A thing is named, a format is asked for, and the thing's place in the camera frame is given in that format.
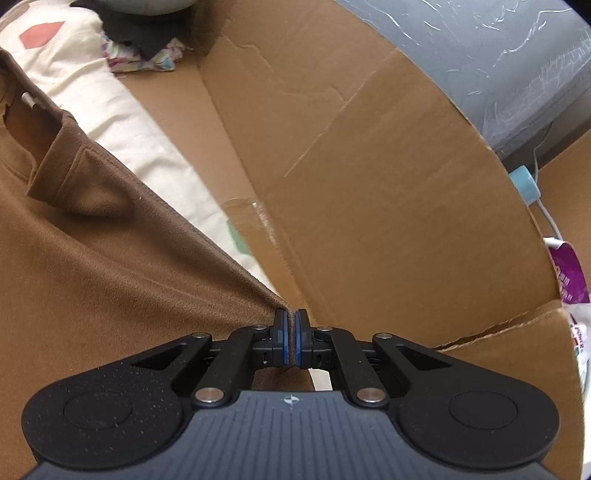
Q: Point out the flattened brown cardboard box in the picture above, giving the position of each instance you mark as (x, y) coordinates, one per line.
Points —
(366, 195)

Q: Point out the grey neck pillow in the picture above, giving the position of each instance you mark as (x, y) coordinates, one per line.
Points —
(148, 7)

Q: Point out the cream bear print blanket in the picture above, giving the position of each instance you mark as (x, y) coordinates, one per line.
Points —
(58, 48)

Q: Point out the blue cap detergent bottle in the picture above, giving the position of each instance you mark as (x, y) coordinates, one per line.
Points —
(525, 184)

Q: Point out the purple white detergent bag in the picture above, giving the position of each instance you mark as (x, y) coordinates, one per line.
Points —
(575, 297)

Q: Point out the brown printed t-shirt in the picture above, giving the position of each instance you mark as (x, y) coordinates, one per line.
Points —
(94, 265)

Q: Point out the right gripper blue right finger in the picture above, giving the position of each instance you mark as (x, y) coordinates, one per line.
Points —
(304, 340)

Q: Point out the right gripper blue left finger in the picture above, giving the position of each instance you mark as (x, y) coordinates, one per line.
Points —
(280, 338)

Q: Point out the black cloth under neck pillow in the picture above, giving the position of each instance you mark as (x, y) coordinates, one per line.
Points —
(132, 43)

